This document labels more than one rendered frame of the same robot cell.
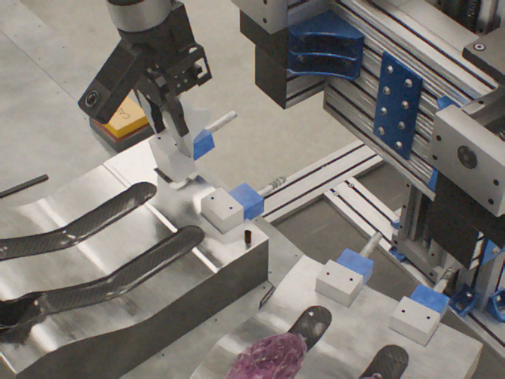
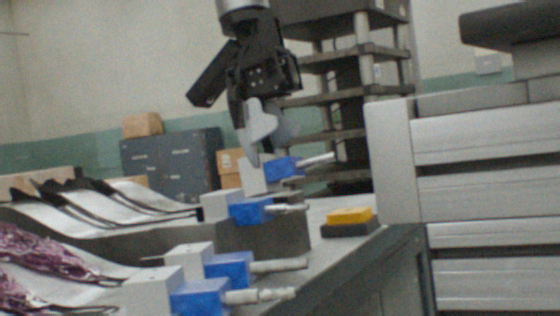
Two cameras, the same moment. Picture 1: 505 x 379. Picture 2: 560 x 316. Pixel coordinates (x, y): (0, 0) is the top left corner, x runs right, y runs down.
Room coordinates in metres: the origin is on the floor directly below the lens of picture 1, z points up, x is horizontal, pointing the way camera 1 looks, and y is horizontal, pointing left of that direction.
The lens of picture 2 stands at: (0.59, -0.74, 0.98)
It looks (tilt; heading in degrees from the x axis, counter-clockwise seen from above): 3 degrees down; 65
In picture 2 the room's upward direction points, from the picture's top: 8 degrees counter-clockwise
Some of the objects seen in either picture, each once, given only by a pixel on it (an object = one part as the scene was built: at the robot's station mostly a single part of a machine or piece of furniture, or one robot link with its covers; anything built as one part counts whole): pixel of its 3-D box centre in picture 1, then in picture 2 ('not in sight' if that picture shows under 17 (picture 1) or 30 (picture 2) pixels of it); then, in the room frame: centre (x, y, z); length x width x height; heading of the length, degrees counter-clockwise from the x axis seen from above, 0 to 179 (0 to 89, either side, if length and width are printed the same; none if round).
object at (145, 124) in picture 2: not in sight; (142, 125); (2.66, 7.41, 1.26); 0.42 x 0.33 x 0.29; 130
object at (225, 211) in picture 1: (249, 200); (259, 210); (0.90, 0.00, 0.89); 0.13 x 0.05 x 0.05; 129
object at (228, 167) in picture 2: not in sight; (257, 181); (3.64, 6.38, 0.42); 0.86 x 0.33 x 0.83; 130
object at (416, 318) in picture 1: (430, 301); (214, 300); (0.75, -0.23, 0.86); 0.13 x 0.05 x 0.05; 146
